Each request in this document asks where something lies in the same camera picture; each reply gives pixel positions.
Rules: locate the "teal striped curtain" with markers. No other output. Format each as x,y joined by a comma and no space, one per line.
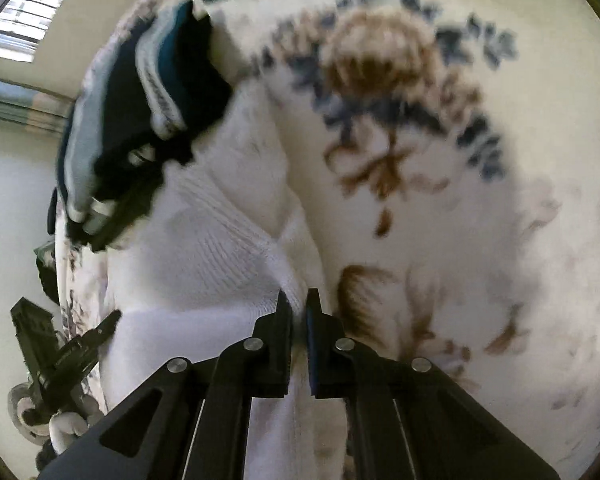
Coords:
20,105

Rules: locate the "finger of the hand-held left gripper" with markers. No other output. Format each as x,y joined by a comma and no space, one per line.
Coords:
92,342

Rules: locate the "white knit sweater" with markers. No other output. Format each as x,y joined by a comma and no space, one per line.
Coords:
205,260

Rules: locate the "person's left hand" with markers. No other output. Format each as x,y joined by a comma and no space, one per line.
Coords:
67,430

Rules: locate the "folded dark striped sweater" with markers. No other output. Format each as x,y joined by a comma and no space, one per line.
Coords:
115,95

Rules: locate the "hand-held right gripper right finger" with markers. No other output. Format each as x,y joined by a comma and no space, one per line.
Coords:
313,350

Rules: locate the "bed with floral sheet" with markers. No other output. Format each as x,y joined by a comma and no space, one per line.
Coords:
480,260

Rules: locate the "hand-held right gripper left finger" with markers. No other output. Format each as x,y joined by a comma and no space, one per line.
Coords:
280,350

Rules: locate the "folded black garment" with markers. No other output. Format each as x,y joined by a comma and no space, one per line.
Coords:
200,85

